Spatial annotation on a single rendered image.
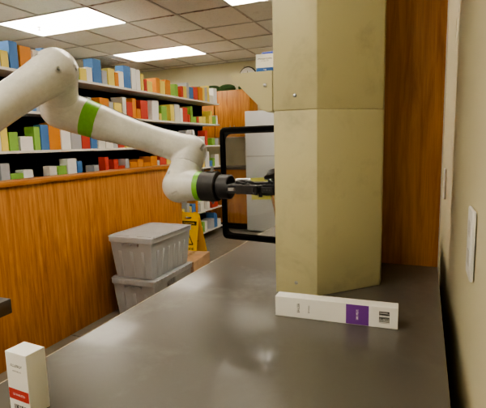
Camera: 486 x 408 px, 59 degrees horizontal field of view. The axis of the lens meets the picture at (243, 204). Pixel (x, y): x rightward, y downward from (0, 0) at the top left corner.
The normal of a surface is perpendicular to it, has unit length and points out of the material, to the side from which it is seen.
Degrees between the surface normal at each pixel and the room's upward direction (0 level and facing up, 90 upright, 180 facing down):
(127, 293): 95
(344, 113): 90
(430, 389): 0
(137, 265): 95
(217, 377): 0
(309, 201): 90
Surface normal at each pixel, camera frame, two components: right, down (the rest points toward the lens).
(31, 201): 0.92, 0.04
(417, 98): -0.39, 0.14
